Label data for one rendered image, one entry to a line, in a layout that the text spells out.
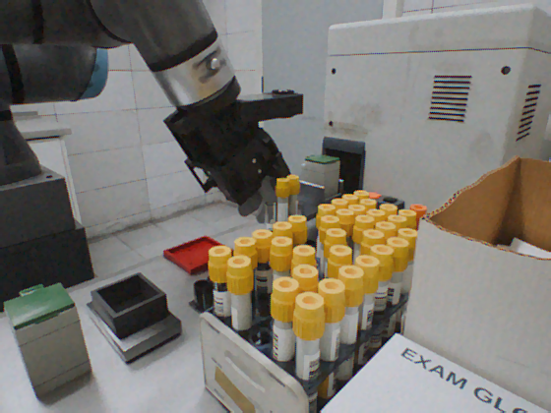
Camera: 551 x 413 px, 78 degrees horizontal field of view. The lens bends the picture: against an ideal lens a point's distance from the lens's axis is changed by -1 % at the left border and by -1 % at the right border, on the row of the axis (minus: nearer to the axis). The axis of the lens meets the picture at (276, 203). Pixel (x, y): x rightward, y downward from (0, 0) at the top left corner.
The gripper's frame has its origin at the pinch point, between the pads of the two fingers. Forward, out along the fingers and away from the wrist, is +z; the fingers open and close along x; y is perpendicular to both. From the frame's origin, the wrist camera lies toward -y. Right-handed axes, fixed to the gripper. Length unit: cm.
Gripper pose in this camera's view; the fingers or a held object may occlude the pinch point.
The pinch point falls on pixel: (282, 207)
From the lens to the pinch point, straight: 49.9
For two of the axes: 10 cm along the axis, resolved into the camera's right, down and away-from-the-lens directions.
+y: -6.1, 6.8, -4.0
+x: 7.1, 2.4, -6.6
